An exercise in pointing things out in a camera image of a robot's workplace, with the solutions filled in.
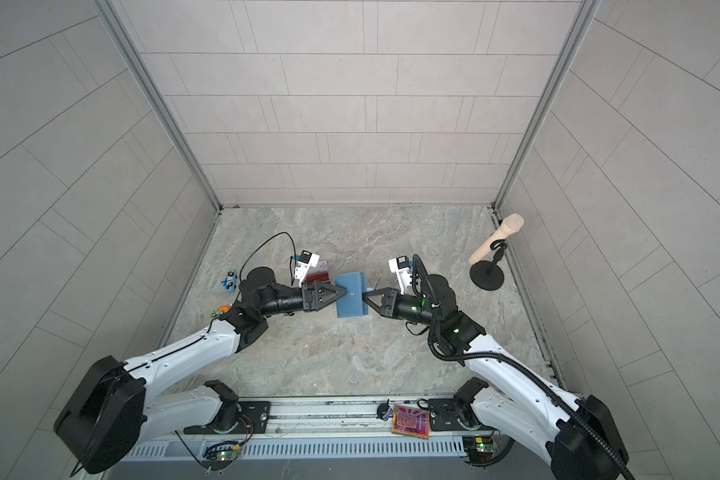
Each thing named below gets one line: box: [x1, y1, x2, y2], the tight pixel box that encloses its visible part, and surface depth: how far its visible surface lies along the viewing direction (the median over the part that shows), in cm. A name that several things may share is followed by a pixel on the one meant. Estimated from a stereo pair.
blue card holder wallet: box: [336, 271, 369, 318], surface depth 70 cm
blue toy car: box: [221, 270, 237, 293], surface depth 95 cm
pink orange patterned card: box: [392, 405, 431, 439], surface depth 71 cm
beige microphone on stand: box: [468, 214, 525, 291], surface depth 92 cm
